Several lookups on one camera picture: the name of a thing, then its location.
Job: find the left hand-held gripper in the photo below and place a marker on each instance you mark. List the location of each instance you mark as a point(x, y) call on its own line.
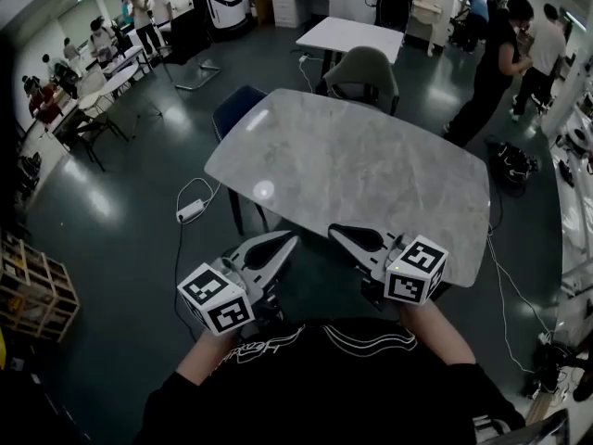
point(218, 304)

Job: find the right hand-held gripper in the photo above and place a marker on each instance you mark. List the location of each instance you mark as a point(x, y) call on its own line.
point(414, 271)

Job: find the person's right forearm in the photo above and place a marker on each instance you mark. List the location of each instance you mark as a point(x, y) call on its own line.
point(435, 332)

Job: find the person's left forearm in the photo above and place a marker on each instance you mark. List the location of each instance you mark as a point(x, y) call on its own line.
point(204, 355)

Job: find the white marble table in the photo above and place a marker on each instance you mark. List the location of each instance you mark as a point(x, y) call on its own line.
point(347, 169)

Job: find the white power strip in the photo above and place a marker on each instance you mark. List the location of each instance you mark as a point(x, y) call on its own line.
point(192, 210)
point(543, 339)

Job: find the person's black shirt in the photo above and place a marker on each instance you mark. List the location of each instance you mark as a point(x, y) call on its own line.
point(324, 387)

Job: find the blue chair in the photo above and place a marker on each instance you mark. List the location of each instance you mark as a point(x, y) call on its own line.
point(236, 109)

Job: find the black bag white markings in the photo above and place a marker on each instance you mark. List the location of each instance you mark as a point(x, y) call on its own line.
point(512, 160)

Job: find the grey chair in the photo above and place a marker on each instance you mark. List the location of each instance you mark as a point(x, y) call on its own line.
point(366, 74)

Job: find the white metal rack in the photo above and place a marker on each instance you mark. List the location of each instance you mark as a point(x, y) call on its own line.
point(576, 202)

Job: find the white rectangular table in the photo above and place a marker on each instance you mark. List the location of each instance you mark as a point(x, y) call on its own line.
point(352, 35)

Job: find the white round table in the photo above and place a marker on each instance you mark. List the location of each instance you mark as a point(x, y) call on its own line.
point(122, 77)

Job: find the black office chair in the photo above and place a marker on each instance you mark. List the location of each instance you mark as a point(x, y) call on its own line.
point(185, 40)

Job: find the wooden crate rack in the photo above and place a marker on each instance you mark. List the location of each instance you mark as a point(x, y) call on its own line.
point(32, 290)

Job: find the white drawer desk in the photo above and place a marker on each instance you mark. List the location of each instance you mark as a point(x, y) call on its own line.
point(289, 5)

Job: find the white black robot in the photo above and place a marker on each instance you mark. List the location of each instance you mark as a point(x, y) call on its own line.
point(222, 3)

